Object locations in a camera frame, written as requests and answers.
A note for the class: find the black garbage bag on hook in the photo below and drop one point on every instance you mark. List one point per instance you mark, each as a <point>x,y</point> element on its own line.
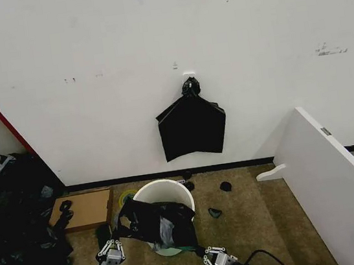
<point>193,130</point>

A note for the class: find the white curved furniture foot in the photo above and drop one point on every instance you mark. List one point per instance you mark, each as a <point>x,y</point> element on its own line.
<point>269,173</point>

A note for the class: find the white object in bag pile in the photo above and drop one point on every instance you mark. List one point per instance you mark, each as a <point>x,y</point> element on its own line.
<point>6,162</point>

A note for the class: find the flat brown cardboard box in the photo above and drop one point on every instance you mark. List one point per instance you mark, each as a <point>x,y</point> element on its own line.
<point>87,209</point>

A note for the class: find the small black bag scrap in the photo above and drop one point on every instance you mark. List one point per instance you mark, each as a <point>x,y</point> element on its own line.
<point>226,185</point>

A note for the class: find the red panel edge strip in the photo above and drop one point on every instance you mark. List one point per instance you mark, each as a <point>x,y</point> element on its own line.
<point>17,137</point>

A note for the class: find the black garbage bag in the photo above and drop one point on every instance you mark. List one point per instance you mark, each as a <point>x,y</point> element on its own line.
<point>149,221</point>
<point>193,130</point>

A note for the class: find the white round trash bin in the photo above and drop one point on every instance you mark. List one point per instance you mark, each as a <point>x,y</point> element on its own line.
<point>158,192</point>

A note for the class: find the black brush-like object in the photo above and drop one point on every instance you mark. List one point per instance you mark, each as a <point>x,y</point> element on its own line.
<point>103,235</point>

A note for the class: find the pile of black garbage bags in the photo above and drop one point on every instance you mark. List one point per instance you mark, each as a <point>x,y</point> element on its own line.
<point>17,232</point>

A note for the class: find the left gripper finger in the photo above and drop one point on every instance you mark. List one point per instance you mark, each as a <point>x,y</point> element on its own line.
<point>105,249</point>
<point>120,249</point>

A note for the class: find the white furniture board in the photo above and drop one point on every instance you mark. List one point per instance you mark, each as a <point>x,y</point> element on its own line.
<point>341,189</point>

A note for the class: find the black bag roll by bin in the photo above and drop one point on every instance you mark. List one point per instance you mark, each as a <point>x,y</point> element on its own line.
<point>190,186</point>

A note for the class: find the white wall hook plate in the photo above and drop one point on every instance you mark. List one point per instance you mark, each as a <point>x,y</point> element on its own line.
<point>188,73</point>

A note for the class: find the green tape roll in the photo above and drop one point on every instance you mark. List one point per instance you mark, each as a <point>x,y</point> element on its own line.
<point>124,198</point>

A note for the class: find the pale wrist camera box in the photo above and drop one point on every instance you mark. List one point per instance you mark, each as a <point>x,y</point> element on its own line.
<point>114,257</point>
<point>224,260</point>

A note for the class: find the black and green bag scrap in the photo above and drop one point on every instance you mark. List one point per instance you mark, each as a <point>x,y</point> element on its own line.
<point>215,213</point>

